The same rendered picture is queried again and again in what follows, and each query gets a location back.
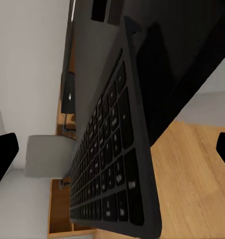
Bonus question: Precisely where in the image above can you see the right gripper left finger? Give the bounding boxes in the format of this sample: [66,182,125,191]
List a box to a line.
[0,132,19,181]

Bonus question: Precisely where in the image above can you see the swivel chair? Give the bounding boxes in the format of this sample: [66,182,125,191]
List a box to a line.
[24,124,76,190]

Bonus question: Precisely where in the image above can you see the monitor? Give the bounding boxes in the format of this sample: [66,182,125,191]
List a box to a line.
[91,0,107,22]

